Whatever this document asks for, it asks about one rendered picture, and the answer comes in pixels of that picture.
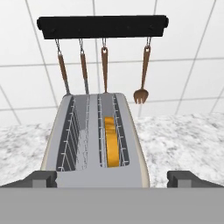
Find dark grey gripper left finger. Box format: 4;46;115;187
0;170;58;188

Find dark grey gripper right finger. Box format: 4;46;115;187
166;170;224;188

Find silver two-slot toaster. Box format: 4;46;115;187
39;92;151;188

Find golden bread slice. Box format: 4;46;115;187
104;116;121;168

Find wooden fork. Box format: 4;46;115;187
133;37;152;105

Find wooden-handled hanging utensil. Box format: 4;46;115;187
54;38;72;96
78;38;90;95
101;38;109;95

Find black wall tool rail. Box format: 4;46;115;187
36;15;170;40

